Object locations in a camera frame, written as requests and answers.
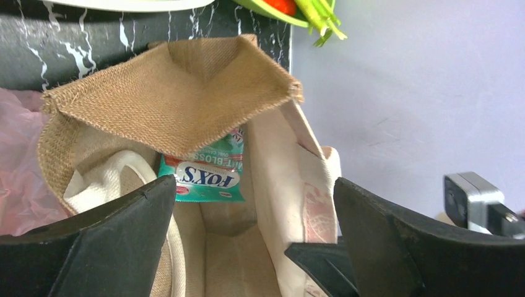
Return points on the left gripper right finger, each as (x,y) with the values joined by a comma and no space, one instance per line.
(395,251)

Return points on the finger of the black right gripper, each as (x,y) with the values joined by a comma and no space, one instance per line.
(328,265)

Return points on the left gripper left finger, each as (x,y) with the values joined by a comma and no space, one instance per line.
(111,250)

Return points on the pink plastic grocery bag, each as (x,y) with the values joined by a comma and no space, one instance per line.
(26,201)

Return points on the brown paper bag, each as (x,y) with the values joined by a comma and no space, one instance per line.
(106,131)

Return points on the green Fox's candy bag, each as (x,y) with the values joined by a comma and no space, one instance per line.
(210,175)

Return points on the white fruit basin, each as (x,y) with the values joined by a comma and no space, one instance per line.
(141,6)

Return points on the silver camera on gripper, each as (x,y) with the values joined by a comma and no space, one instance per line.
(473,203)

